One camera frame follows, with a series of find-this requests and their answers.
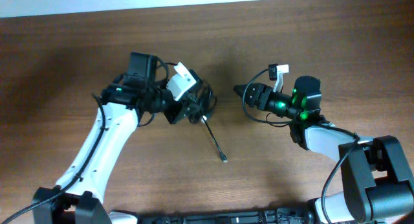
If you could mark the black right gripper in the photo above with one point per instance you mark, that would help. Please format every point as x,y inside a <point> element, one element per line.
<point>263,93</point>

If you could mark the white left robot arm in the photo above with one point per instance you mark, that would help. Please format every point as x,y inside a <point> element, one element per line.
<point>78,195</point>

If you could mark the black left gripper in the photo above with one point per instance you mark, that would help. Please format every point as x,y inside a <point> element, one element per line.
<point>178,107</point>

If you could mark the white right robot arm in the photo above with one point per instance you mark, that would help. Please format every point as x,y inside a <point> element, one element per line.
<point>376,178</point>

